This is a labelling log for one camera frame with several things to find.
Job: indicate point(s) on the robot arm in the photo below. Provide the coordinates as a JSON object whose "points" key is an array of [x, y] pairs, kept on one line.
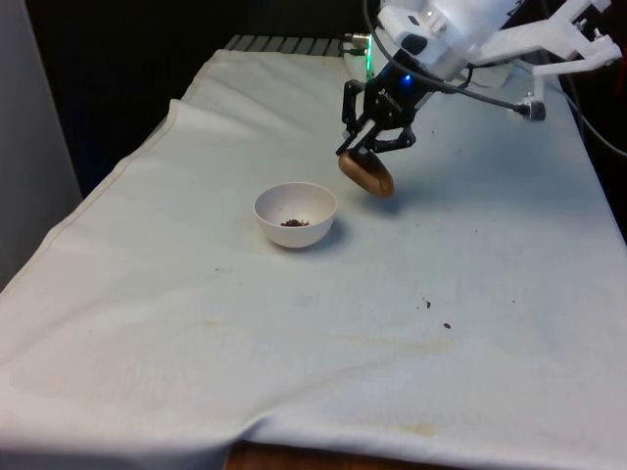
{"points": [[455, 29]]}

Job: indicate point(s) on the coffee beans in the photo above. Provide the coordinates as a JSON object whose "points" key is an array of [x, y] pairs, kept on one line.
{"points": [[296, 222]]}

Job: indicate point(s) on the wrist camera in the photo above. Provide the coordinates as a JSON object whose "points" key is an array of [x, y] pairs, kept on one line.
{"points": [[406, 29]]}

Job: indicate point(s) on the white bowl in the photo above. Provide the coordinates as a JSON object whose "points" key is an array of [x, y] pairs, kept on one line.
{"points": [[294, 237]]}

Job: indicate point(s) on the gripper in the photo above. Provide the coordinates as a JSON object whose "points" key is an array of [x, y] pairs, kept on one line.
{"points": [[392, 103]]}

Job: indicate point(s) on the white printed bracket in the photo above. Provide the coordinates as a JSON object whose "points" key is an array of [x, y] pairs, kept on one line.
{"points": [[539, 36]]}

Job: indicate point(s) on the grey panel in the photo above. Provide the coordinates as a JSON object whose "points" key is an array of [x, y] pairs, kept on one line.
{"points": [[29, 147]]}

